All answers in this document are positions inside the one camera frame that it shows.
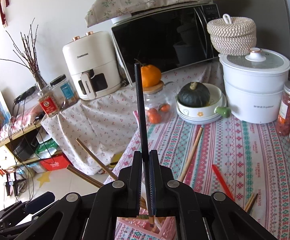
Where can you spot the wooden shelf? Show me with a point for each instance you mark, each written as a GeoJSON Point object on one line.
{"type": "Point", "coordinates": [8, 158]}

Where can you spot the patterned striped tablecloth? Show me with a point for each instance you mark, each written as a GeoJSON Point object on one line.
{"type": "Point", "coordinates": [251, 158]}

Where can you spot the white ceramic bowl green handle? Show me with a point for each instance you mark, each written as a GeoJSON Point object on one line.
{"type": "Point", "coordinates": [216, 108]}

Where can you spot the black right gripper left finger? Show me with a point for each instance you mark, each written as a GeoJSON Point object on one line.
{"type": "Point", "coordinates": [118, 199]}

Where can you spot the white electric cooker pot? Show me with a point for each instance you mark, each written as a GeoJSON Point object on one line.
{"type": "Point", "coordinates": [254, 84]}

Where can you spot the blue label clear jar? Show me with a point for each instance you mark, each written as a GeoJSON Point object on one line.
{"type": "Point", "coordinates": [66, 95]}

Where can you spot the red plastic spoon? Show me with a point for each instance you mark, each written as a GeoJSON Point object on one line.
{"type": "Point", "coordinates": [222, 181]}

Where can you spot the orange tangerine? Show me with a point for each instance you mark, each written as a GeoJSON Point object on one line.
{"type": "Point", "coordinates": [151, 75]}

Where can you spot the jar of red dried fruit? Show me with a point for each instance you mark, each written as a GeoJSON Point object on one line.
{"type": "Point", "coordinates": [283, 121]}

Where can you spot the black chopstick gold tip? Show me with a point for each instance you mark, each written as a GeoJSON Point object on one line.
{"type": "Point", "coordinates": [144, 139]}
{"type": "Point", "coordinates": [251, 203]}

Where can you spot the woven rope basket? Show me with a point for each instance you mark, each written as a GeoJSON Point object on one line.
{"type": "Point", "coordinates": [232, 36]}

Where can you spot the black microwave oven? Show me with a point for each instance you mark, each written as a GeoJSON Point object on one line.
{"type": "Point", "coordinates": [168, 39]}

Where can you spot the red box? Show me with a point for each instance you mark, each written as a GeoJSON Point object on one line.
{"type": "Point", "coordinates": [57, 162]}

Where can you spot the dry twig bunch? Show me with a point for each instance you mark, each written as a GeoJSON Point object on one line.
{"type": "Point", "coordinates": [28, 54]}

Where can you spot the glass jar wooden lid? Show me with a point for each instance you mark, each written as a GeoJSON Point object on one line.
{"type": "Point", "coordinates": [159, 102]}

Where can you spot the long wooden stick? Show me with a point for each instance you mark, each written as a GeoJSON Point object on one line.
{"type": "Point", "coordinates": [190, 155]}

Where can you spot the dark green pumpkin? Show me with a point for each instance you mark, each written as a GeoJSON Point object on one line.
{"type": "Point", "coordinates": [194, 94]}

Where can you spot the white air fryer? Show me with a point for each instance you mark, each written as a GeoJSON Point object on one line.
{"type": "Point", "coordinates": [91, 61]}

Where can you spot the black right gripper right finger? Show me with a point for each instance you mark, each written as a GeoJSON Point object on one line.
{"type": "Point", "coordinates": [171, 198]}

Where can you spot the pink plastic utensil basket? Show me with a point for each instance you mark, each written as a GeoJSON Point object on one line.
{"type": "Point", "coordinates": [133, 228]}

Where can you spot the floral white cloth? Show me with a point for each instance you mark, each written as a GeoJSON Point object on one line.
{"type": "Point", "coordinates": [108, 125]}

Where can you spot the wooden chopstick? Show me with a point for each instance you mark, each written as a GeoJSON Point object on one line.
{"type": "Point", "coordinates": [85, 177]}
{"type": "Point", "coordinates": [248, 202]}
{"type": "Point", "coordinates": [85, 148]}

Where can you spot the red label glass jar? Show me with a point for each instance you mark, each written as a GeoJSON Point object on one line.
{"type": "Point", "coordinates": [48, 102]}

